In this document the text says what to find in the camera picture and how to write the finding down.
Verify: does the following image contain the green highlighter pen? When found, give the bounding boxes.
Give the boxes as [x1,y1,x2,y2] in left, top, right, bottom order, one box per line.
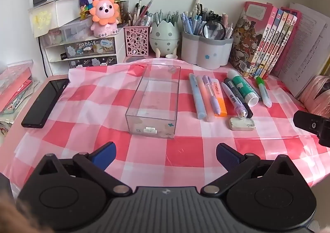
[256,76,272,108]

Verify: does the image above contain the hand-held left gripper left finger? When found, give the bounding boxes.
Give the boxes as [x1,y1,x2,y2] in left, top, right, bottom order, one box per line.
[32,142,132,195]

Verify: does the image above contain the peach highlighter pen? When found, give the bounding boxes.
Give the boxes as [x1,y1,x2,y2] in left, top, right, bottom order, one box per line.
[196,75,215,122]

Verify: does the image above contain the pink box with clear lid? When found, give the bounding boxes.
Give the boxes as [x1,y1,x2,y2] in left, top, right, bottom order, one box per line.
[0,60,34,113]

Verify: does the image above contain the clear box with pink items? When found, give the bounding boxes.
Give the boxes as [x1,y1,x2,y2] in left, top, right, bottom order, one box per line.
[39,28,65,47]

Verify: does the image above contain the pink bag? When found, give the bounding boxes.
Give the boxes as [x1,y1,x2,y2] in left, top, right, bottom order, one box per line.
[299,75,330,117]

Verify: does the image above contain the black marker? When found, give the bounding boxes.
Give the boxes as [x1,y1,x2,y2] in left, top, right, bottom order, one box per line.
[224,78,253,119]

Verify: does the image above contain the white flower-shaped pen holder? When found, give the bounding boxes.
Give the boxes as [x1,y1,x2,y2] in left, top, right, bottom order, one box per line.
[181,31,234,70]

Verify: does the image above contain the orange highlighter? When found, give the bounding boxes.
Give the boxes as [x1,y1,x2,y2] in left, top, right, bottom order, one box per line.
[210,78,228,117]

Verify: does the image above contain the colourful booklet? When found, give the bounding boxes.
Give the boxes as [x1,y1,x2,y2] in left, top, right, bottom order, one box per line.
[0,80,42,143]

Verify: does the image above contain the clear glass vase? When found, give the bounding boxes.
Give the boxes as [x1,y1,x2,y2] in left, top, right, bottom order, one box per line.
[117,0,129,26]

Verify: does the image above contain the green white glue stick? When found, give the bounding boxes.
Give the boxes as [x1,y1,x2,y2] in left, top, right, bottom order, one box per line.
[227,69,259,107]

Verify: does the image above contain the green egg-shaped pen holder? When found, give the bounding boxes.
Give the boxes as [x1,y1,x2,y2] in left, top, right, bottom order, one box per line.
[150,20,180,59]

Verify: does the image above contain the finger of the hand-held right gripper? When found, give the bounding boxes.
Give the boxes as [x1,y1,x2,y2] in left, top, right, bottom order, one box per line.
[293,110,330,146]

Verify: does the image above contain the white storage box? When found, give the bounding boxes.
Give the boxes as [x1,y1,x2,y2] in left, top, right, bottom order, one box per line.
[54,0,84,28]

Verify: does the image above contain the white purple glitter pen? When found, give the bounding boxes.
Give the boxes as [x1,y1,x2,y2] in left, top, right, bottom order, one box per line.
[221,82,246,119]

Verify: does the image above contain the white drawer organizer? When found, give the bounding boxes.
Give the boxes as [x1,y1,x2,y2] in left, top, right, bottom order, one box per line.
[39,28,127,77]

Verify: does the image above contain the pink perforated pen holder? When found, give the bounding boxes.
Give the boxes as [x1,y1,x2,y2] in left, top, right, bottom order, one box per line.
[123,25,151,57]

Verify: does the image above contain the small colourful toy figure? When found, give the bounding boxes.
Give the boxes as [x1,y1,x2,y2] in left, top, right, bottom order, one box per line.
[79,0,91,21]

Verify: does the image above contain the pink lion toy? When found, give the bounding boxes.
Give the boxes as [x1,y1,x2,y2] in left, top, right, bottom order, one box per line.
[89,0,121,38]

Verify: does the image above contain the cartoon cover comic book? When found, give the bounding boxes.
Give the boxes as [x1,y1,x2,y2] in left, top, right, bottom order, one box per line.
[229,1,280,77]

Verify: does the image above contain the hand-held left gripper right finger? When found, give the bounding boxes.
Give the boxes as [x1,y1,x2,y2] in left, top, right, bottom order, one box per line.
[200,143,298,196]

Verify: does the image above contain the clear bag with yellow print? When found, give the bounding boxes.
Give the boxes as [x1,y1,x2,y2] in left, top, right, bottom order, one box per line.
[28,6,59,38]

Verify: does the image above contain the white eraser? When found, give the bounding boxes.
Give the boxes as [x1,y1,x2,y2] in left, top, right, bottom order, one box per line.
[229,117,256,131]

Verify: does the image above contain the black magnifying glass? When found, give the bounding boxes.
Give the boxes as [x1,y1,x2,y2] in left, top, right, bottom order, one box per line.
[203,20,227,40]

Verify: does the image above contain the pens in egg holder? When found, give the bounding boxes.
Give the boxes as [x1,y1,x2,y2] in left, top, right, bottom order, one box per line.
[152,9,181,26]

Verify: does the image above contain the clear plastic drawer tray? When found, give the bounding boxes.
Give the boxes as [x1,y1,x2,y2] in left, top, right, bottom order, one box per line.
[125,64,181,140]

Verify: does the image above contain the pens in flower-shaped holder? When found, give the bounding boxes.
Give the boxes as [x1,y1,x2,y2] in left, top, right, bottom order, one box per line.
[180,0,235,40]

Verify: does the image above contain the black smartphone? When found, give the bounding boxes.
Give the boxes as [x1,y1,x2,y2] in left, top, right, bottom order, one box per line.
[21,79,70,129]

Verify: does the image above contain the purple mechanical pencil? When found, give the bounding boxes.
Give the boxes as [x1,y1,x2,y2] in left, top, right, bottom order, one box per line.
[203,75,221,115]

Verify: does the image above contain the light blue highlighter pen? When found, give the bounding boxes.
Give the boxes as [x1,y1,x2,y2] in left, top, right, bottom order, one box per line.
[189,73,207,119]

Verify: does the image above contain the person's left forearm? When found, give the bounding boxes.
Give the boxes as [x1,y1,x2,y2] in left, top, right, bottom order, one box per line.
[0,192,44,233]

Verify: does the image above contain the clear lidded storage box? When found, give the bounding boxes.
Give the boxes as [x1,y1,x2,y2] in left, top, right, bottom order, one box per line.
[59,18,94,41]

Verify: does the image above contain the pens in pink holder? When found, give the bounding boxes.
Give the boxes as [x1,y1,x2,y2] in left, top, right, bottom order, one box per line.
[127,0,154,28]

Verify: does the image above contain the pink checkered tablecloth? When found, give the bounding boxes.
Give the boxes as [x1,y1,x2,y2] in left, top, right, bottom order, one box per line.
[0,59,330,197]

